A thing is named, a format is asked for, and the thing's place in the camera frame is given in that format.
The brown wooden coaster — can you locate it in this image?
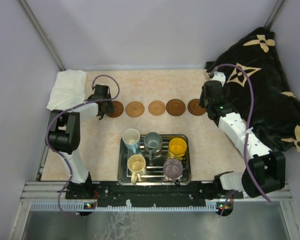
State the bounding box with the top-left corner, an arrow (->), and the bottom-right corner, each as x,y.
106,100 -> 124,118
125,101 -> 145,118
166,99 -> 186,117

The woven rattan coaster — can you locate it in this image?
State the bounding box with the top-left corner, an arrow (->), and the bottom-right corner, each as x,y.
148,100 -> 166,116

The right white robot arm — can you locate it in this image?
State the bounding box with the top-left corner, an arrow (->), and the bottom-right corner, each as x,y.
199,71 -> 286,198

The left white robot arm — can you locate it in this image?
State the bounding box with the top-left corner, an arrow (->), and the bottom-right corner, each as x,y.
45,84 -> 115,199

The white folded cloth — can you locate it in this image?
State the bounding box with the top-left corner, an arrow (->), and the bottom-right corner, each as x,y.
46,70 -> 88,111

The white and blue mug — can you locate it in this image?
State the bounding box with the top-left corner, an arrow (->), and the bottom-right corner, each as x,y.
122,128 -> 141,155

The yellow glass mug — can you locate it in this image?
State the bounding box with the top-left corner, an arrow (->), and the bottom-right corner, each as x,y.
167,137 -> 188,161

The grey metal mug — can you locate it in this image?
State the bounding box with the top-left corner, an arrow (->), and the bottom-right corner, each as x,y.
143,132 -> 163,160

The black floral blanket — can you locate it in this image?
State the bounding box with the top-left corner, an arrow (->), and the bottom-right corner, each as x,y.
205,27 -> 300,153

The metal tray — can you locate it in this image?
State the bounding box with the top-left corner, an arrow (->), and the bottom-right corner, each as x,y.
117,134 -> 192,186

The cream mug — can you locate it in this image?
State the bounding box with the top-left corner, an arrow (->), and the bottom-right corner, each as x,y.
127,154 -> 147,184

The purple mug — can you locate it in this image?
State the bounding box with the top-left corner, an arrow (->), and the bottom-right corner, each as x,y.
163,158 -> 183,182

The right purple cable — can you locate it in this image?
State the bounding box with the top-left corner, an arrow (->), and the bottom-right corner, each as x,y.
208,63 -> 272,219

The purple cable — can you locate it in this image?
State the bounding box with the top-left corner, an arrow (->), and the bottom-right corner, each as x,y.
208,63 -> 272,219
44,74 -> 120,218

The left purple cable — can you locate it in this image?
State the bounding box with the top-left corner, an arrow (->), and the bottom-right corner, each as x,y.
44,74 -> 120,218

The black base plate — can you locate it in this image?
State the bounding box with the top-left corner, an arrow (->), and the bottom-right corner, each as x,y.
65,181 -> 230,200

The aluminium frame rail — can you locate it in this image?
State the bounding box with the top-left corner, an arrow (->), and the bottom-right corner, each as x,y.
19,181 -> 294,213

